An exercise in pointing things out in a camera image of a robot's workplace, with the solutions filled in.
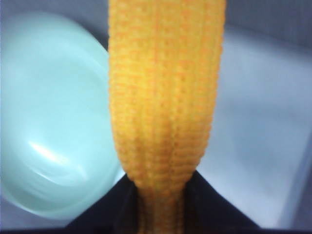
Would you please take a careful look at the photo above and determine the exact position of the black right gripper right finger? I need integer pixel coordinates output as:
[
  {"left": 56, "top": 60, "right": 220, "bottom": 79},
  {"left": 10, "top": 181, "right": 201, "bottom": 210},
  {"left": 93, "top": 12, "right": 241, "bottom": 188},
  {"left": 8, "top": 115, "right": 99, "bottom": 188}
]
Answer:
[{"left": 182, "top": 170, "right": 259, "bottom": 234}]

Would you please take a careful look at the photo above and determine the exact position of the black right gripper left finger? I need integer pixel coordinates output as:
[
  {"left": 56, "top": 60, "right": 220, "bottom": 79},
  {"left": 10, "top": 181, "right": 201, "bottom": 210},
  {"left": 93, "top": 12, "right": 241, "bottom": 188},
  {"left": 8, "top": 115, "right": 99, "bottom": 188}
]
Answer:
[{"left": 64, "top": 175, "right": 138, "bottom": 234}]

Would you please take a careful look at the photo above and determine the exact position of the yellow corn cob piece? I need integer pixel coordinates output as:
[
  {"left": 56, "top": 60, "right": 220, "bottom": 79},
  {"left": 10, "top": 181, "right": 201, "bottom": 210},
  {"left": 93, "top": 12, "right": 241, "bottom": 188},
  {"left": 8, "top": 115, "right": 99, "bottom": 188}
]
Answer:
[{"left": 109, "top": 0, "right": 226, "bottom": 234}]

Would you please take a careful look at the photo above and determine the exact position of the light green plate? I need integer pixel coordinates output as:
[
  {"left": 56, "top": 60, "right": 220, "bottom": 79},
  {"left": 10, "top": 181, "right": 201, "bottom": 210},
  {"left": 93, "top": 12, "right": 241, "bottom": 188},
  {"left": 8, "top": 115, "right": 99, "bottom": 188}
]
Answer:
[{"left": 0, "top": 12, "right": 120, "bottom": 219}]

